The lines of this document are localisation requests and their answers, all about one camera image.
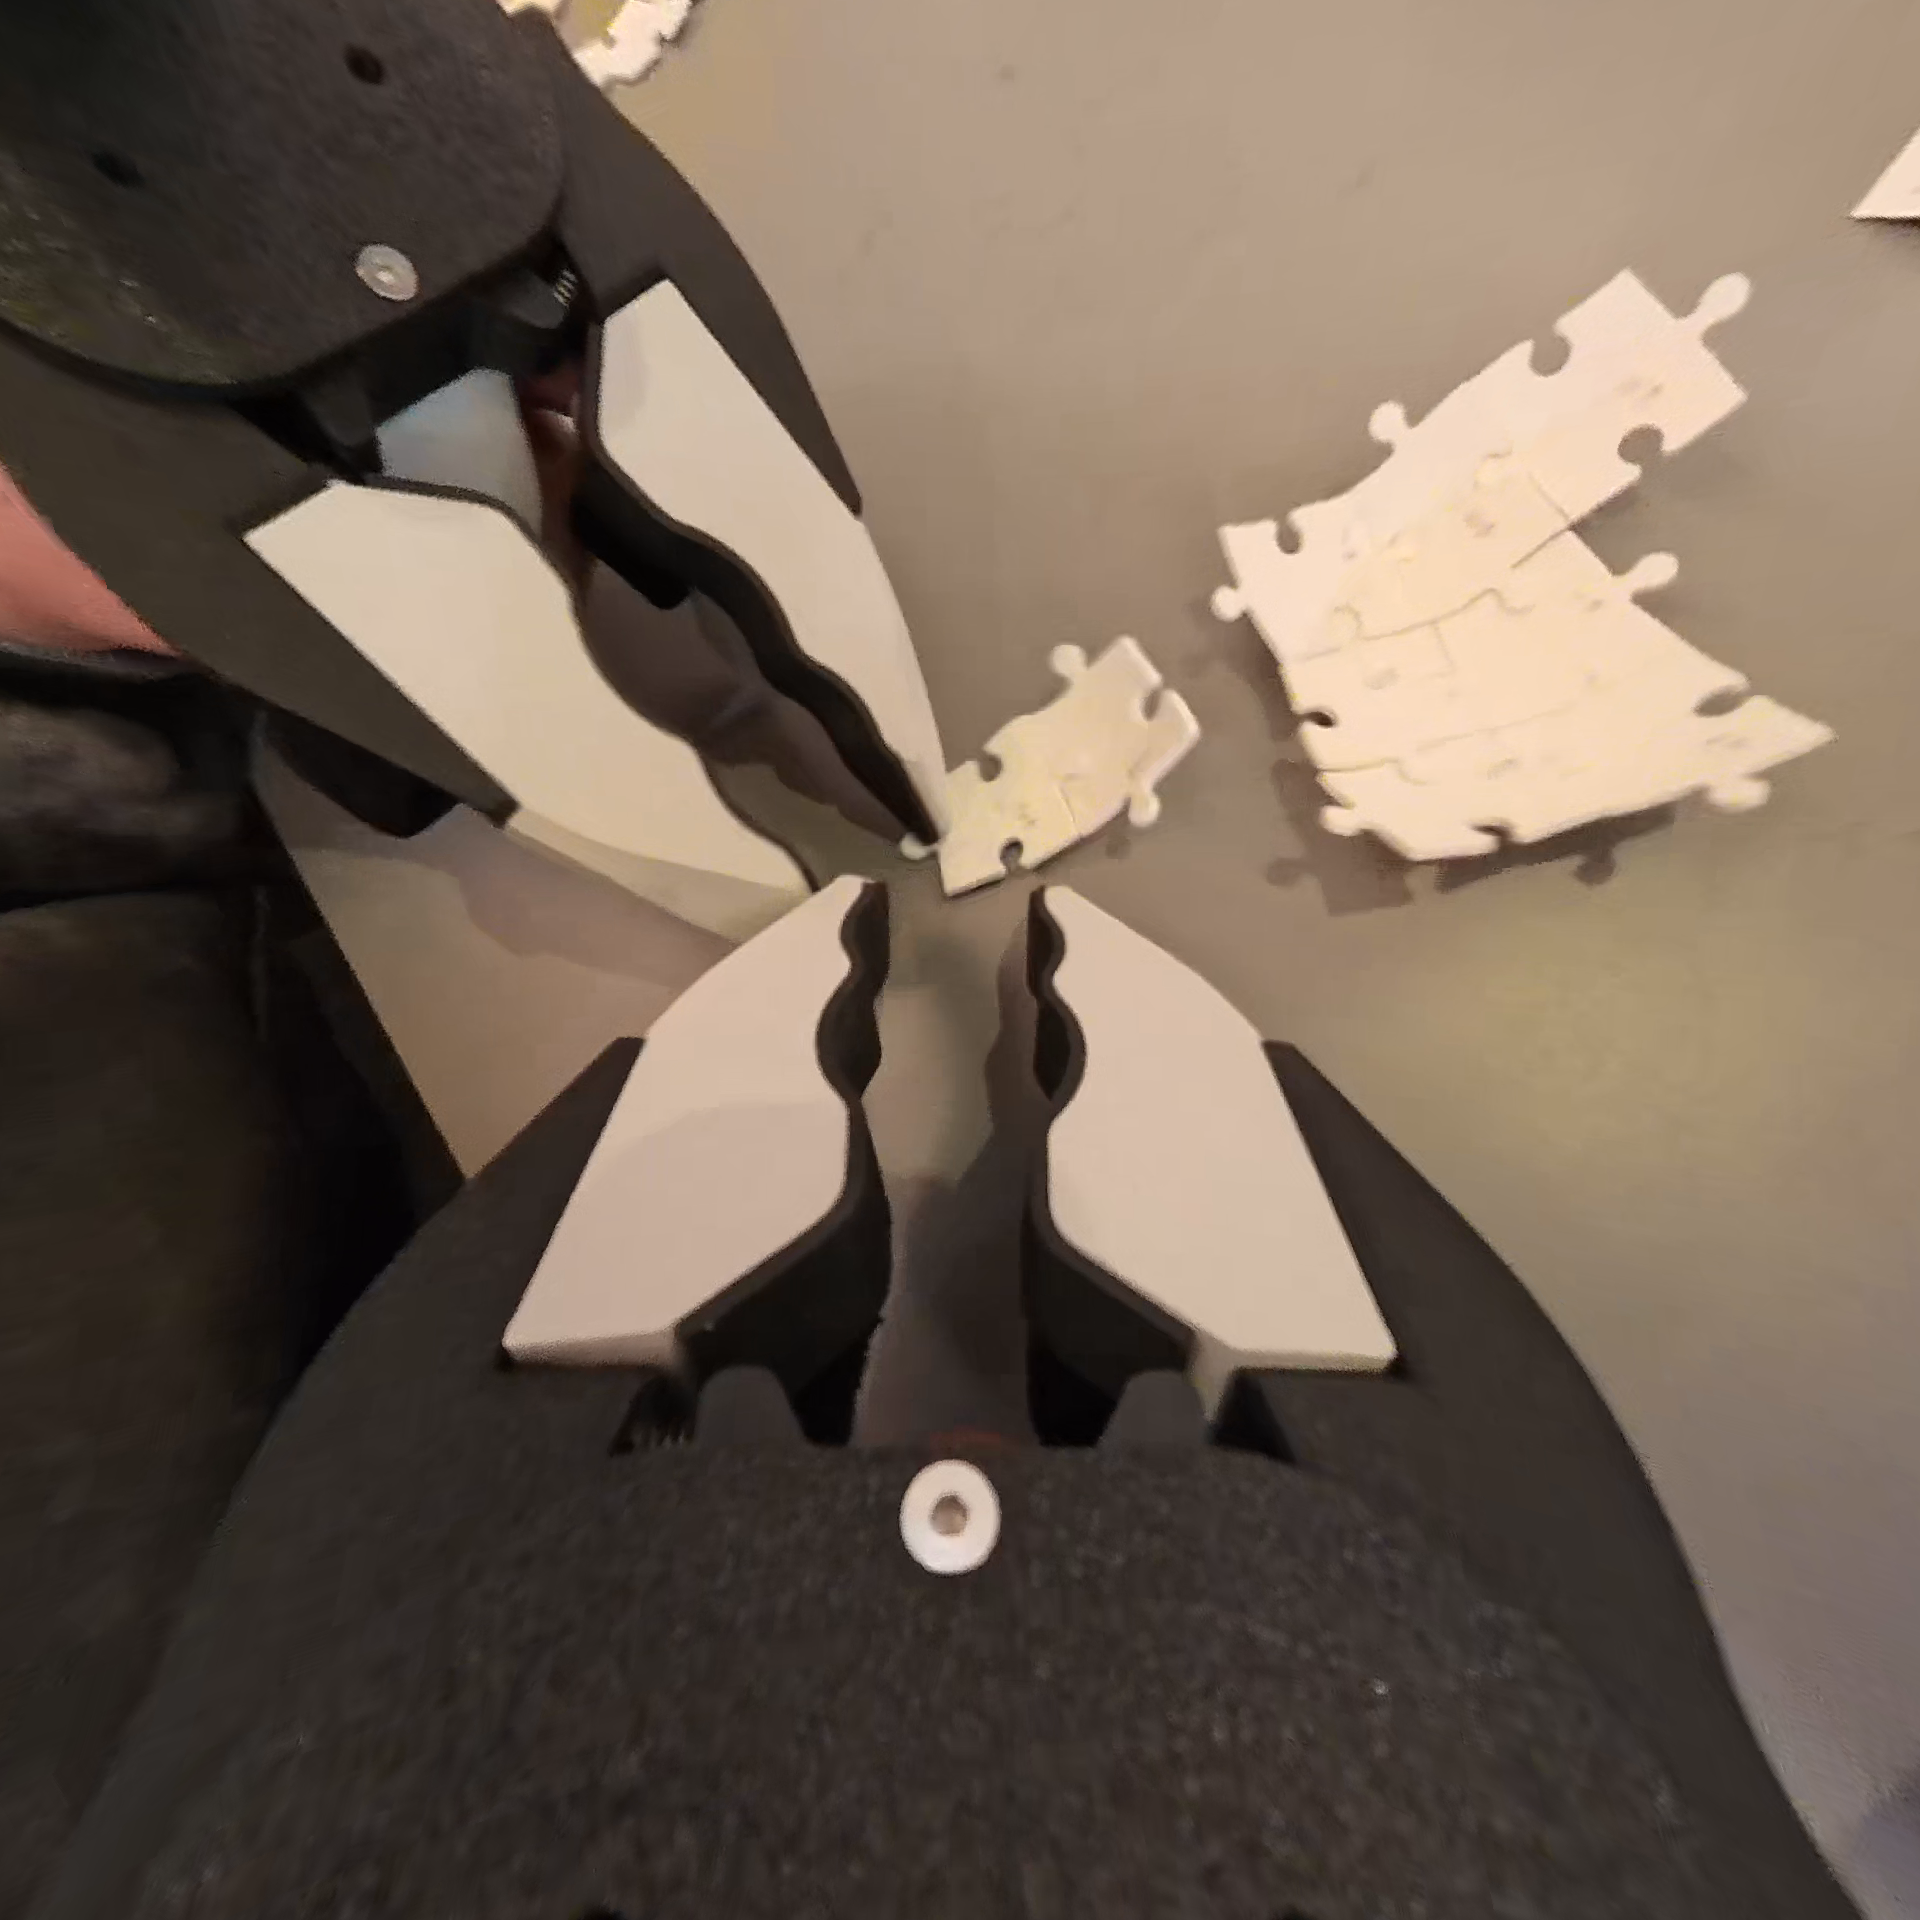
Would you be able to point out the small joined puzzle section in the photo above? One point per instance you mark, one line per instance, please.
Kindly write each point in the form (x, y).
(1066, 764)

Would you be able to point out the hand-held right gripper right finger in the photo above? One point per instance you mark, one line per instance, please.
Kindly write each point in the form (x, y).
(1215, 1184)

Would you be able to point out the joined white puzzle section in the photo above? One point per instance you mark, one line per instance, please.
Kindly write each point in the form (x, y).
(1500, 660)

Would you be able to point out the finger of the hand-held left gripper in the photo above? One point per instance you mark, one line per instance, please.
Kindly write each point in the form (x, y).
(765, 481)
(450, 629)

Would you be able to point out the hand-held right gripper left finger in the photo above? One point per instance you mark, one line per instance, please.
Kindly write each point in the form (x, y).
(705, 1184)

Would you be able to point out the white printed instruction sheet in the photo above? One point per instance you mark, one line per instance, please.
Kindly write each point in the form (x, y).
(1898, 188)

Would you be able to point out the scattered loose puzzle pieces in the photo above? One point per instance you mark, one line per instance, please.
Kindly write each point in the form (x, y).
(629, 37)

